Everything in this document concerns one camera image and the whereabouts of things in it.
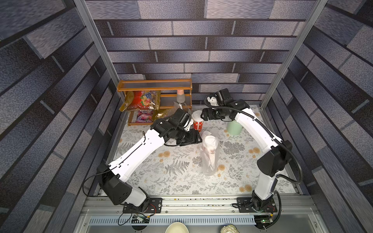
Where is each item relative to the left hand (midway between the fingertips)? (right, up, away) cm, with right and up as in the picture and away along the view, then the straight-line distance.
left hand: (199, 140), depth 70 cm
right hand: (+6, +14, +13) cm, 20 cm away
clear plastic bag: (+5, -11, +1) cm, 13 cm away
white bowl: (-11, -40, -4) cm, 42 cm away
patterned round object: (+14, -41, -3) cm, 44 cm away
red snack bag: (-33, +24, +27) cm, 48 cm away
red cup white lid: (+7, -3, +9) cm, 11 cm away
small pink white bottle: (-11, +27, +30) cm, 41 cm away
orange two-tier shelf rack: (-19, +32, +26) cm, 45 cm away
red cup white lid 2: (+1, +9, +21) cm, 23 cm away
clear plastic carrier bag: (-9, +19, +22) cm, 31 cm away
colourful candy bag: (-39, +13, +38) cm, 56 cm away
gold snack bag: (-28, +15, +36) cm, 48 cm away
